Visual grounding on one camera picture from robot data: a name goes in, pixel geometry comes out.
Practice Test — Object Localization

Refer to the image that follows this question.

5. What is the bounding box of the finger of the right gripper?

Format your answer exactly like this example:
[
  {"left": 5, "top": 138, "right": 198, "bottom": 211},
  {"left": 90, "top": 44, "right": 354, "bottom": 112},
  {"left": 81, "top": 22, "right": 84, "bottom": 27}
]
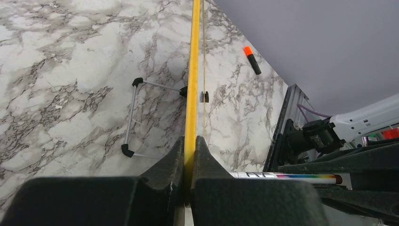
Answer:
[
  {"left": 278, "top": 142, "right": 399, "bottom": 174},
  {"left": 315, "top": 185, "right": 399, "bottom": 223}
]

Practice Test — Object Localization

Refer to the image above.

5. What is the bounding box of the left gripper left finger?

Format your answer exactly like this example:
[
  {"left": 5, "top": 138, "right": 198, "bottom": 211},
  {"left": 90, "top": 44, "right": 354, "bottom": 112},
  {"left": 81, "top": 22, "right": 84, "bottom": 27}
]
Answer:
[{"left": 1, "top": 137, "right": 184, "bottom": 226}]

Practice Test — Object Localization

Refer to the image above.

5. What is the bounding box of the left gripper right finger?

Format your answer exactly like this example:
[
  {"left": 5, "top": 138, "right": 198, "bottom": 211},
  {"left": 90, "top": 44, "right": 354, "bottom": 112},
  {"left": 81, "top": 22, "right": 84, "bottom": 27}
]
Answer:
[{"left": 191, "top": 136, "right": 328, "bottom": 226}]

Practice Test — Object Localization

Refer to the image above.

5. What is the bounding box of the white dry erase marker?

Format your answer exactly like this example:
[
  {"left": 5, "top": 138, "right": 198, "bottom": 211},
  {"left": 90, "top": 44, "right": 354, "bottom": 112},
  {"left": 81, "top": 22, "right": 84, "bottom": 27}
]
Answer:
[{"left": 230, "top": 172, "right": 343, "bottom": 185}]

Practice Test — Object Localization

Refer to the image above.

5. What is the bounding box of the yellow framed whiteboard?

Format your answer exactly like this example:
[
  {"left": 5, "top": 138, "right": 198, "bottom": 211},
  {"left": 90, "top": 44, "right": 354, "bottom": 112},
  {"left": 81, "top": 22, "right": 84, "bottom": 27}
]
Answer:
[{"left": 121, "top": 0, "right": 205, "bottom": 206}]

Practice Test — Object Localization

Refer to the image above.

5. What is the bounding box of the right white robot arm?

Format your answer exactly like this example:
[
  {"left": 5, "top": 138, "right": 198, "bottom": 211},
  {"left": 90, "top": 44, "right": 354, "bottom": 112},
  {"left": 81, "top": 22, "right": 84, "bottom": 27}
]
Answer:
[{"left": 267, "top": 95, "right": 399, "bottom": 226}]

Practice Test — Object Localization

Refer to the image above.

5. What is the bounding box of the orange capped black marker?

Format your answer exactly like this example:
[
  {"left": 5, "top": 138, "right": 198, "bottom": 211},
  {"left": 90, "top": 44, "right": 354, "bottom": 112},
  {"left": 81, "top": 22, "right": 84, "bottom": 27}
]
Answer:
[{"left": 244, "top": 46, "right": 262, "bottom": 75}]

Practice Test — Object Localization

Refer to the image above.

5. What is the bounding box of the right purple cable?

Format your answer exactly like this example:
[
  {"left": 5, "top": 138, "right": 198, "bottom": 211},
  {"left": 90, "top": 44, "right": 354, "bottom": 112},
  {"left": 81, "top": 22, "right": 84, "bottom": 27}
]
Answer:
[{"left": 296, "top": 103, "right": 333, "bottom": 124}]

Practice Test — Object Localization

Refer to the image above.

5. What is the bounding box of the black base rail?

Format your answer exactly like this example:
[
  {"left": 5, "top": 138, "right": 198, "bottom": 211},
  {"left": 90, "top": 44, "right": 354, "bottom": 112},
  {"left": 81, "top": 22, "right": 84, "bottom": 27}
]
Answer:
[{"left": 263, "top": 84, "right": 309, "bottom": 172}]

